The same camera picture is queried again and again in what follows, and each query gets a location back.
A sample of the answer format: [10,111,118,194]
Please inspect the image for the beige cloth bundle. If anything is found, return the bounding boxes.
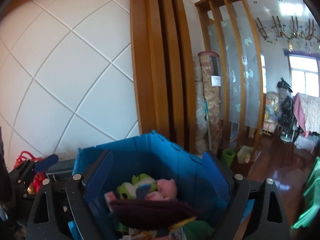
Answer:
[236,145,253,164]

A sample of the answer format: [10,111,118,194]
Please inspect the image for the wooden wall panel frame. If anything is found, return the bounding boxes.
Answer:
[10,0,197,155]

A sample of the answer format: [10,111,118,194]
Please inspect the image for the pink plush toy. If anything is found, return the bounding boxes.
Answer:
[145,179,178,202]

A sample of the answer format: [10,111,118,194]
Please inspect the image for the wooden frosted glass partition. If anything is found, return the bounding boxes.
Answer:
[194,0,267,163]

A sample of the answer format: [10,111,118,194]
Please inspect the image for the clothes stand with black garments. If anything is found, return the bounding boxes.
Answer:
[276,77,296,143]

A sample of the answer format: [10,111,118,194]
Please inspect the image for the green rolled mat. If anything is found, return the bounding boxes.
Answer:
[221,149,236,167]

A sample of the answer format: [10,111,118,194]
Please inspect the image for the cream rolled carpet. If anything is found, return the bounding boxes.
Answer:
[193,57,208,153]

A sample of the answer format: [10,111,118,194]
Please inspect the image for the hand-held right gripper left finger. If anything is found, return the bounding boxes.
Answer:
[26,150,114,240]

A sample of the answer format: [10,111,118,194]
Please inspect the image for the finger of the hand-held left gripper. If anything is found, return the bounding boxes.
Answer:
[25,154,59,174]

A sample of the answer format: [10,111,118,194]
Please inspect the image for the patterned rolled carpet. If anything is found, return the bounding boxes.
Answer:
[197,51,223,155]

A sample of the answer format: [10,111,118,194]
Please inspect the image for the dark green box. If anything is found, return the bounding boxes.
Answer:
[46,159,75,180]

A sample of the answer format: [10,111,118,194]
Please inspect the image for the hanging vine ceiling decoration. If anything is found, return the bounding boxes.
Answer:
[255,15,320,48]

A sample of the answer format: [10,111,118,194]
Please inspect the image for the red handbag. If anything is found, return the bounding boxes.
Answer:
[15,151,47,189]

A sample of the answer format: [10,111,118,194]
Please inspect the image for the shiny green cloth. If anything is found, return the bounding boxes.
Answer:
[291,156,320,229]

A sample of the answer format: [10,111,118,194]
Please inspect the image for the green frog plush toy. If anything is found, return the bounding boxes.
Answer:
[117,174,158,200]

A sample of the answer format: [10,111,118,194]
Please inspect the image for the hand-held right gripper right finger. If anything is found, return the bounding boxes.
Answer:
[202,150,291,240]

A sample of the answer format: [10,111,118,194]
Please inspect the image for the window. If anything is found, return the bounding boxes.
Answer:
[284,49,320,95]

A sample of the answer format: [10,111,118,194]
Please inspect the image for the pink white packet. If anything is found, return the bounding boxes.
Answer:
[104,192,121,215]

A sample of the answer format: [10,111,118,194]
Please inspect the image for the pink floral blanket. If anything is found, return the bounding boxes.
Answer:
[292,92,320,133]

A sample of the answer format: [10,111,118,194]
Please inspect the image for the pile of colourful bags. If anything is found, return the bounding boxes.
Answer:
[262,91,283,135]

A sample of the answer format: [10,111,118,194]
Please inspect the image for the blue plastic storage bin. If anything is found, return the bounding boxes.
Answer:
[72,129,255,240]

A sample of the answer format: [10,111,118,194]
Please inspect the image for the dark maroon cloth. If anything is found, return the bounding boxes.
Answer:
[109,199,200,230]

